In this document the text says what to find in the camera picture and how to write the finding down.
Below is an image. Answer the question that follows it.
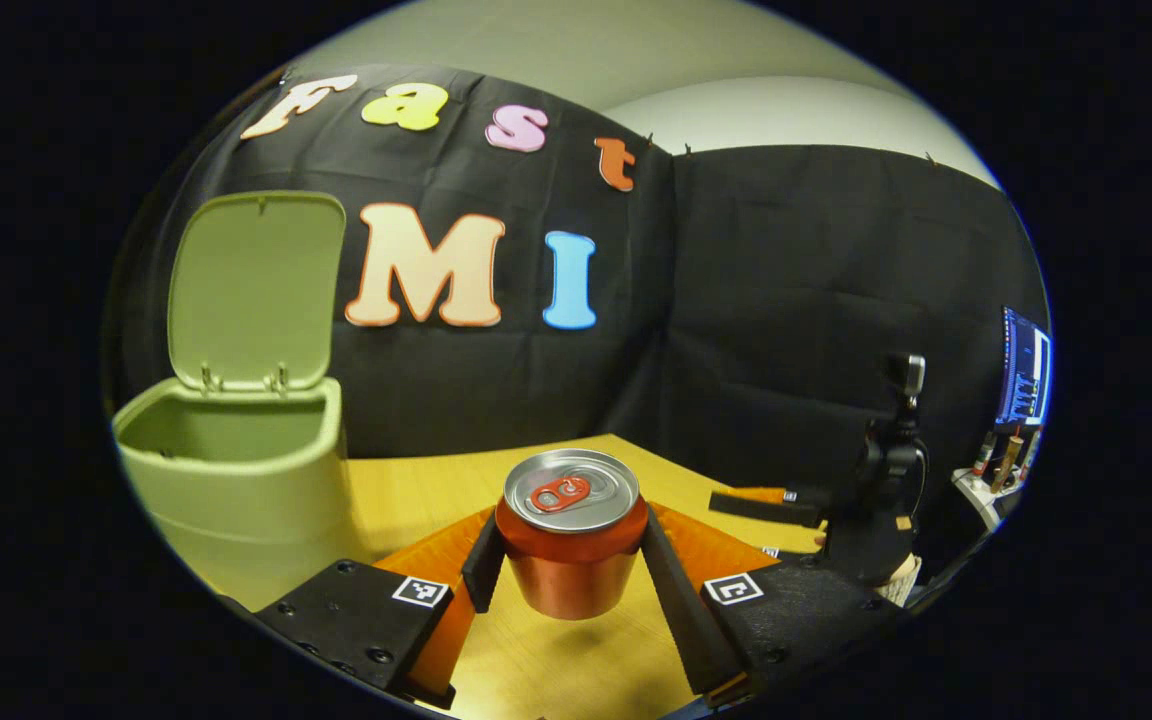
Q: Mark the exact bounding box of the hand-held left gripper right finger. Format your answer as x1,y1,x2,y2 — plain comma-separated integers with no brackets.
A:
639,503,912,709

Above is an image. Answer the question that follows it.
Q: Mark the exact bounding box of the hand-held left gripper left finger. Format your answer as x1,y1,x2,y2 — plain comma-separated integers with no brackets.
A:
254,507,509,711

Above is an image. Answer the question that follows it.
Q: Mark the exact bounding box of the red pop can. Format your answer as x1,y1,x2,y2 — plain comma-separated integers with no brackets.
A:
494,449,650,621

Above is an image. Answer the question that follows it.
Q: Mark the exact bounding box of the green desktop garbage bin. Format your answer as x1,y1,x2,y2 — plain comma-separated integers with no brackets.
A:
112,190,357,613

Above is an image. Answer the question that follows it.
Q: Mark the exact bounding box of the wooden desktop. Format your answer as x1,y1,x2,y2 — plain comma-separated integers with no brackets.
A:
176,433,827,720

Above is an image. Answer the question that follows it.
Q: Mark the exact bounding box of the white side desk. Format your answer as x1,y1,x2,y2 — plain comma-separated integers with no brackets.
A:
951,430,1042,531

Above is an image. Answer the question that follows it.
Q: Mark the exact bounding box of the computer monitor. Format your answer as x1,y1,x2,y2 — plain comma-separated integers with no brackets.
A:
996,306,1054,429

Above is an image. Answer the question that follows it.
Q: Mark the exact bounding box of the black backdrop cloth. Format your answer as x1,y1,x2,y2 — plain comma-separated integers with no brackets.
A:
101,65,1052,521

